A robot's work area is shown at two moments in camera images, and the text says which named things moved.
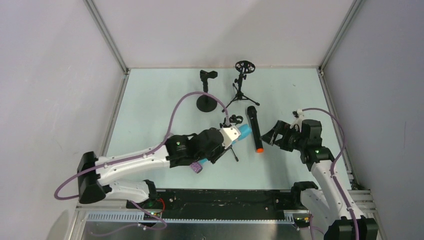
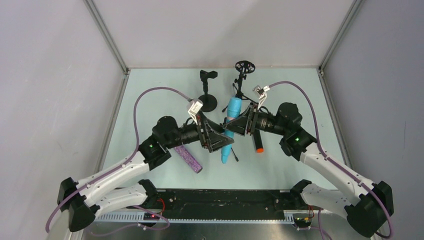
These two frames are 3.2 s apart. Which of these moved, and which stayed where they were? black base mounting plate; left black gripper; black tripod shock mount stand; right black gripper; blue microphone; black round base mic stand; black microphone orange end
Moved: blue microphone; right black gripper; left black gripper
Stayed: black base mounting plate; black round base mic stand; black microphone orange end; black tripod shock mount stand
